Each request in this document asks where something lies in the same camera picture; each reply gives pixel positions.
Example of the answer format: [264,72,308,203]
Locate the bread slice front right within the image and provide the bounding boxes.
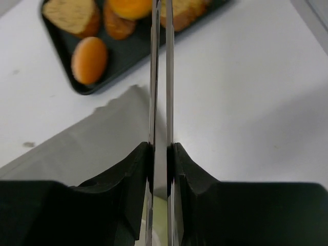
[172,0,212,32]

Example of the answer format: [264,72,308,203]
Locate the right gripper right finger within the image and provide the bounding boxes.
[172,143,327,245]

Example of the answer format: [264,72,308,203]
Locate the brown pastry under donut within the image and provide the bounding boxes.
[103,1,137,40]

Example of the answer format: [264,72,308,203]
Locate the large bread slice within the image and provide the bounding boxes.
[42,0,101,38]

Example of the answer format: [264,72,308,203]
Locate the small round bun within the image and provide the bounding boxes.
[71,36,109,85]

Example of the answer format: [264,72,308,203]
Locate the metal tongs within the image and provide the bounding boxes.
[145,1,183,245]

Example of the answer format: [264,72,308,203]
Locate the grey cloth placemat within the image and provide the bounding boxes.
[1,86,149,186]

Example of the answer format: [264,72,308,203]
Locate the light green mug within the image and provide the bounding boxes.
[135,196,168,246]

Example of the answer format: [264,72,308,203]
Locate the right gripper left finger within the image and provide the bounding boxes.
[1,142,149,245]

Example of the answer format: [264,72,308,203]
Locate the orange glazed donut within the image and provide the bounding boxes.
[108,0,152,21]

